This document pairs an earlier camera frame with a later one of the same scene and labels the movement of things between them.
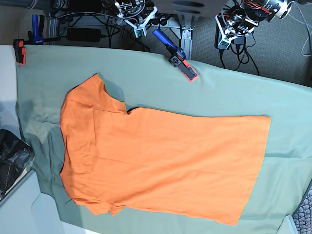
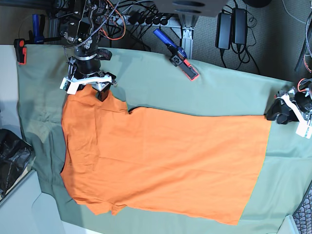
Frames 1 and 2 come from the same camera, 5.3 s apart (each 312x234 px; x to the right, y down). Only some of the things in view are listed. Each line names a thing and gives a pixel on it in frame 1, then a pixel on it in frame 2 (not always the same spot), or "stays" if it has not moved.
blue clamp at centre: [177, 55] stays
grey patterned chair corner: [302, 215] stays
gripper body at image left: [140, 22] -> [89, 72]
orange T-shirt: [202, 166] stays
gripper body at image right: [232, 26] -> [277, 106]
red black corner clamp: [36, 37] stays
